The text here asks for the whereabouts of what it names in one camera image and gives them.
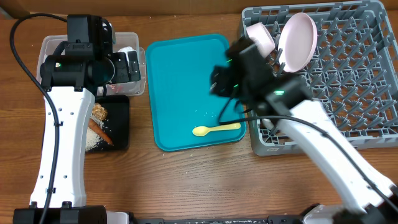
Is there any red snack wrapper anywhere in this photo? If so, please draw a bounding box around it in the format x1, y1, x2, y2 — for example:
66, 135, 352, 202
104, 84, 124, 95

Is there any white napkin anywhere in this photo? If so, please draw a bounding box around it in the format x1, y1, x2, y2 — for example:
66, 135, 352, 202
118, 47, 136, 55

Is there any yellow plastic spoon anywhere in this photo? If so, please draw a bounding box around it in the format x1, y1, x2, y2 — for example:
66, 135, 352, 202
192, 123, 241, 137

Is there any pink bowl with food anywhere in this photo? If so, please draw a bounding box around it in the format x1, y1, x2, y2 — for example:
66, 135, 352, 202
246, 22, 275, 58

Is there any orange carrot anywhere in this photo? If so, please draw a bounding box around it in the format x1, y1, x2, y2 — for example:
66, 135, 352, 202
88, 119, 113, 145

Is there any white round plate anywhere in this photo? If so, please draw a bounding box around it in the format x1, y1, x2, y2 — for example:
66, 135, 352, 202
278, 12, 318, 73

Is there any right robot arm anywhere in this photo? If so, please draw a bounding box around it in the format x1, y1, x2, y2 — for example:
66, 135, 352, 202
211, 37, 397, 223

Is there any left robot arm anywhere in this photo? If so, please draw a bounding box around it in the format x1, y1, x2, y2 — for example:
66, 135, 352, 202
13, 14, 141, 223

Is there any black waste tray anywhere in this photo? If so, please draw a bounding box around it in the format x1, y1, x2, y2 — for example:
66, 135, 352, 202
86, 95, 130, 153

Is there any grey dishwasher rack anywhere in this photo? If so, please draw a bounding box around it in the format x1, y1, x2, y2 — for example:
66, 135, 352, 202
240, 1, 397, 149

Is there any clear plastic bin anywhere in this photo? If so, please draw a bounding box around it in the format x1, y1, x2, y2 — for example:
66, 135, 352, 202
36, 32, 147, 96

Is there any brown food clump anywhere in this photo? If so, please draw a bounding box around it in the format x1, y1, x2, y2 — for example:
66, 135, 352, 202
91, 103, 108, 121

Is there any teal plastic tray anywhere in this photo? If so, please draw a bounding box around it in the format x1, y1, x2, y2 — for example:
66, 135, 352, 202
146, 34, 246, 152

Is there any pile of rice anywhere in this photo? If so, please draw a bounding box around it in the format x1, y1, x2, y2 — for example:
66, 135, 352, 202
85, 115, 107, 151

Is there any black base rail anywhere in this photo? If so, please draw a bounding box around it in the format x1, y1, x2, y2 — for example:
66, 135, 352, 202
130, 215, 303, 224

